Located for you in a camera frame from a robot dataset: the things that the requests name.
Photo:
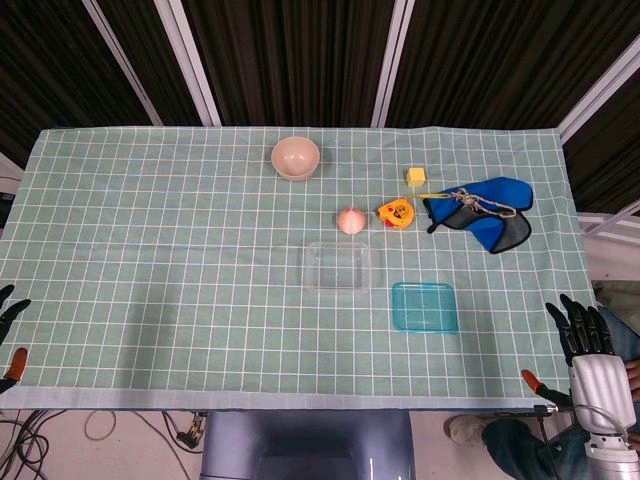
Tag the yellow cube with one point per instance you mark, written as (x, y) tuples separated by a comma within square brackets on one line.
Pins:
[(416, 177)]

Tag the blue grey oven mitt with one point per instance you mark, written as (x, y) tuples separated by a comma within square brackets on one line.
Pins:
[(500, 195)]

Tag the white frame rail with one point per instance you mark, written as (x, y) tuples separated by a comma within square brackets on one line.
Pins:
[(607, 222)]

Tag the clear plastic container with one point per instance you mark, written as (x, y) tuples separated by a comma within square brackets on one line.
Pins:
[(337, 267)]

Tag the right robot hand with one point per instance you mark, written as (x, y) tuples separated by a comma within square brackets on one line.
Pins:
[(597, 390)]

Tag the beige bowl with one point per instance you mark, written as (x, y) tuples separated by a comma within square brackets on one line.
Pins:
[(295, 157)]

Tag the blue container lid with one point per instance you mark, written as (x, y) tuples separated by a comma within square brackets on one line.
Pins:
[(425, 307)]

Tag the thin grey frame post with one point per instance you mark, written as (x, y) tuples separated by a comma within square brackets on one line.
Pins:
[(122, 62)]

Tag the bystander bare hand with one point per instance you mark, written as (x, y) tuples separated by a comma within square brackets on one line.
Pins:
[(634, 380)]

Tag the black pleated curtain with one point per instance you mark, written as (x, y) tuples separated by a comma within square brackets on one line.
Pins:
[(300, 55)]

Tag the yellow tape measure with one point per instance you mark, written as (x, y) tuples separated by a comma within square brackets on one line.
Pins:
[(396, 214)]

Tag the pink peach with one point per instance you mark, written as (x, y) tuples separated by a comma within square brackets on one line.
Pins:
[(351, 221)]

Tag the white sneaker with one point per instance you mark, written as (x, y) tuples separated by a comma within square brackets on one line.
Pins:
[(467, 427)]

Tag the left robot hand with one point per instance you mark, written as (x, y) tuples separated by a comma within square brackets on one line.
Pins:
[(10, 312)]

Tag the white frame post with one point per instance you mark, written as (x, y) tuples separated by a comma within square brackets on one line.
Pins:
[(600, 85), (187, 60), (395, 55)]

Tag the green checked tablecloth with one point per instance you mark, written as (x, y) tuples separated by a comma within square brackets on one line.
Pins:
[(175, 275)]

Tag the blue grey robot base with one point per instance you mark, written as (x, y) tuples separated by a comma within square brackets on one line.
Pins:
[(305, 445)]

